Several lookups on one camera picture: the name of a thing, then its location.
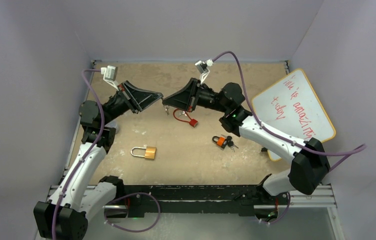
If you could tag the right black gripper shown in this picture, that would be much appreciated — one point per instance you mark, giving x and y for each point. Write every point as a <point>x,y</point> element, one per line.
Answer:
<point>188,98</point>

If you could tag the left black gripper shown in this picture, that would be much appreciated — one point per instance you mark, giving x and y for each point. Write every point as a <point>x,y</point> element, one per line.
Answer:
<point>141,98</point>

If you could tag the brass padlock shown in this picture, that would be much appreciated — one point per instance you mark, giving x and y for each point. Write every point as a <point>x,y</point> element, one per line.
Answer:
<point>148,152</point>

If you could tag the orange black padlock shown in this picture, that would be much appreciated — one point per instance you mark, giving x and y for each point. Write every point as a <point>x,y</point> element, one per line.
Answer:
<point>220,141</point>

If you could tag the black head keys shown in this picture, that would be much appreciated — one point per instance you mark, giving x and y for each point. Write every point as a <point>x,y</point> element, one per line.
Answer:
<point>230,143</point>

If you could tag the silver keys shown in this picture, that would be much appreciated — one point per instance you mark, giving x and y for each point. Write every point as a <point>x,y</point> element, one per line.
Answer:
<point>166,109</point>

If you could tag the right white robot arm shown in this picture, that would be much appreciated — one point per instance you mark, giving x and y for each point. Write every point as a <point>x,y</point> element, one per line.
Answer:
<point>308,164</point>

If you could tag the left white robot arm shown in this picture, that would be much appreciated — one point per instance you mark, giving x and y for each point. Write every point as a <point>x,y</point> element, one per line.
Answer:
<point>66,214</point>

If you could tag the red cable lock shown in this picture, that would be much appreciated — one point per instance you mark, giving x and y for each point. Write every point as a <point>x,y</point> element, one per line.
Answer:
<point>184,117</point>

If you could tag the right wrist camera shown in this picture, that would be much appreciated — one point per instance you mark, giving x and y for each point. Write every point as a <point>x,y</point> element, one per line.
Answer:
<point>204,68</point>

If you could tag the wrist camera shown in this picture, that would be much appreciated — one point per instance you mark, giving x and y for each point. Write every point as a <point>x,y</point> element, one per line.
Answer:
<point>204,68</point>
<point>109,74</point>

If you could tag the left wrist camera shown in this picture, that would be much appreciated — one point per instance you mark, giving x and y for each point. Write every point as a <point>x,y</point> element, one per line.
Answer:
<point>109,74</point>

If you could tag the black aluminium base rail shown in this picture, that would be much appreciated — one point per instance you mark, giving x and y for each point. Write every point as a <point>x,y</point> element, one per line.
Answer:
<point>134,201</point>

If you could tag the whiteboard with yellow frame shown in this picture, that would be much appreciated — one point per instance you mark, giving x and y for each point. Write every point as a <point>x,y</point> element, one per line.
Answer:
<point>292,106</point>

